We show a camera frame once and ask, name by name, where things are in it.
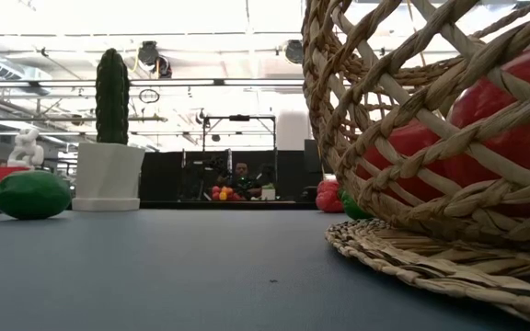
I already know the black metal frame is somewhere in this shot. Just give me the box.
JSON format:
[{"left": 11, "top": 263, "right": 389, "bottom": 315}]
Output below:
[{"left": 202, "top": 113, "right": 279, "bottom": 172}]

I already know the small green lime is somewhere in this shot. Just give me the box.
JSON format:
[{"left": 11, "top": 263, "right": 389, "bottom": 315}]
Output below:
[{"left": 340, "top": 189, "right": 373, "bottom": 221}]

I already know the white column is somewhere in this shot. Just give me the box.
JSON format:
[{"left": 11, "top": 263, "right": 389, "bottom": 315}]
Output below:
[{"left": 276, "top": 109, "right": 312, "bottom": 151}]

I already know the white hexagonal plant pot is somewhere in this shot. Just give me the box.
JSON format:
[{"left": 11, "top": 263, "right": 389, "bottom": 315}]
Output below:
[{"left": 71, "top": 142, "right": 146, "bottom": 212}]

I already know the round woven straw placemat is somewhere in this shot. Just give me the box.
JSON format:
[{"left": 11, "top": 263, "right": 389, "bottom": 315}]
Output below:
[{"left": 324, "top": 218, "right": 530, "bottom": 327}]

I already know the red bell pepper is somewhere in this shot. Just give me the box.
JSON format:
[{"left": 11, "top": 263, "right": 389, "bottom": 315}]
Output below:
[{"left": 315, "top": 178, "right": 347, "bottom": 214}]

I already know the white sculpture figure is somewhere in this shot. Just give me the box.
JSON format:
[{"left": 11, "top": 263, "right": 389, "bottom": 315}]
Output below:
[{"left": 6, "top": 127, "right": 45, "bottom": 169}]

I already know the black hanging ring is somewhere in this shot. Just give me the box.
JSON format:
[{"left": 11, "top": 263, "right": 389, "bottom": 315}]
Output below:
[{"left": 138, "top": 88, "right": 161, "bottom": 105}]

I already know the distant toy fruit pile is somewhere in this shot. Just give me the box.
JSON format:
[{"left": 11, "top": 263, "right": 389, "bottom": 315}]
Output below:
[{"left": 210, "top": 185, "right": 243, "bottom": 202}]

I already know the red round fruit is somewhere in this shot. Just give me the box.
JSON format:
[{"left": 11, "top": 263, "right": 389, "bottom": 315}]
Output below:
[{"left": 355, "top": 118, "right": 453, "bottom": 206}]

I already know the glossy red apple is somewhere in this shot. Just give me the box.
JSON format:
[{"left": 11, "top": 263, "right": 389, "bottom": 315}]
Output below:
[{"left": 448, "top": 43, "right": 530, "bottom": 217}]

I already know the black hanging cable reel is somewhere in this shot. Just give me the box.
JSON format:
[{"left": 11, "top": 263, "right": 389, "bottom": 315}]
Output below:
[
  {"left": 137, "top": 40, "right": 173, "bottom": 79},
  {"left": 283, "top": 40, "right": 304, "bottom": 65}
]

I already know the red box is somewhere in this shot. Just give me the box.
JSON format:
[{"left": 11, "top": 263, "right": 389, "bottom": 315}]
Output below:
[{"left": 0, "top": 165, "right": 31, "bottom": 185}]

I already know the person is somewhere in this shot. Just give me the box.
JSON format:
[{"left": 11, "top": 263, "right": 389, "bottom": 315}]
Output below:
[{"left": 227, "top": 161, "right": 259, "bottom": 199}]

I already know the long ceiling light bar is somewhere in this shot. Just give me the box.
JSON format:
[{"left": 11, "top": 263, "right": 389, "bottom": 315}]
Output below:
[{"left": 0, "top": 77, "right": 305, "bottom": 88}]

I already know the black cabinet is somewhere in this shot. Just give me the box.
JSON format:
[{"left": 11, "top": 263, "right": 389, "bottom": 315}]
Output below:
[{"left": 304, "top": 139, "right": 325, "bottom": 185}]

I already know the woven straw basket with handles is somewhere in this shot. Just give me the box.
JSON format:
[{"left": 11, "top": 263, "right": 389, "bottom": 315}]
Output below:
[{"left": 300, "top": 0, "right": 530, "bottom": 252}]

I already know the grey ceiling pipe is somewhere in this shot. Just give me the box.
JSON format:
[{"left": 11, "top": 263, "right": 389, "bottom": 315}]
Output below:
[{"left": 0, "top": 114, "right": 169, "bottom": 123}]

